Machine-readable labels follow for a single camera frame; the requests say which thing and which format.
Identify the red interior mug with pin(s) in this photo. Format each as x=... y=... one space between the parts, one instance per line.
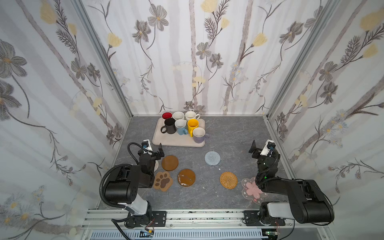
x=167 y=115

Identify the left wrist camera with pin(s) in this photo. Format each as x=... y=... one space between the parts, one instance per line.
x=147 y=149

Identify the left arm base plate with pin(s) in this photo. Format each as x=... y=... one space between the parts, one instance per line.
x=156 y=218

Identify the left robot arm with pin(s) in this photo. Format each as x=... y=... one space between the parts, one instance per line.
x=119 y=186

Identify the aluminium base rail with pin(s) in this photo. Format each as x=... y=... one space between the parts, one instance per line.
x=175 y=219

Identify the right corner aluminium post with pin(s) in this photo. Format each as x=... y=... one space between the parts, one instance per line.
x=318 y=27

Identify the white mug back middle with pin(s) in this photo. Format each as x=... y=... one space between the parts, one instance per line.
x=178 y=115

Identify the brown paw print coaster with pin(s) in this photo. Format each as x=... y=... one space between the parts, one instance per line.
x=163 y=181

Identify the rattan woven round coaster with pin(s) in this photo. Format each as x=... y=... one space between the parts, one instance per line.
x=228 y=180

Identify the black mug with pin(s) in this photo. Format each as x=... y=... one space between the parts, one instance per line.
x=169 y=126

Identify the white patterned round coaster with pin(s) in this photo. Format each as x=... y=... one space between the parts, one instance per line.
x=156 y=165

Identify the corner aluminium post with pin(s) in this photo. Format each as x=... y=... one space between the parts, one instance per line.
x=318 y=27
x=102 y=54

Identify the beige serving tray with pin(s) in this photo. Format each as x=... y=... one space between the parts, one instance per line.
x=175 y=140

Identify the glossy brown round coaster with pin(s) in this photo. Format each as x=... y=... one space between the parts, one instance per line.
x=186 y=177

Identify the purple mug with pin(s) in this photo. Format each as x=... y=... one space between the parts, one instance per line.
x=199 y=135

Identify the blue woven round coaster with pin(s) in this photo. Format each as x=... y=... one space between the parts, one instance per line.
x=212 y=158

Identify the plain round wooden coaster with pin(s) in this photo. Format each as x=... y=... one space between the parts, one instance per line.
x=170 y=163

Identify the white cable duct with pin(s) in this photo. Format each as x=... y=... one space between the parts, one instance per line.
x=202 y=234

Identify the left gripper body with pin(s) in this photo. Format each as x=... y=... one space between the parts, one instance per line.
x=153 y=154

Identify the light blue mug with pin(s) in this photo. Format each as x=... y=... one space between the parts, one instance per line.
x=181 y=126

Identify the pink flower silicone coaster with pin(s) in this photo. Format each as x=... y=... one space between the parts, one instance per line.
x=252 y=192

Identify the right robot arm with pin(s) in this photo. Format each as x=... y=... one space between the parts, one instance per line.
x=307 y=204

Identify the white mug with handle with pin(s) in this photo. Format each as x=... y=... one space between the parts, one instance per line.
x=190 y=115

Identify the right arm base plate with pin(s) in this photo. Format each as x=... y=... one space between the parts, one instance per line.
x=251 y=219

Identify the left corner aluminium post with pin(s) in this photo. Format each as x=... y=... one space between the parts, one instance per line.
x=102 y=54

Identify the yellow mug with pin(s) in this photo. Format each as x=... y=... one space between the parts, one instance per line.
x=192 y=124

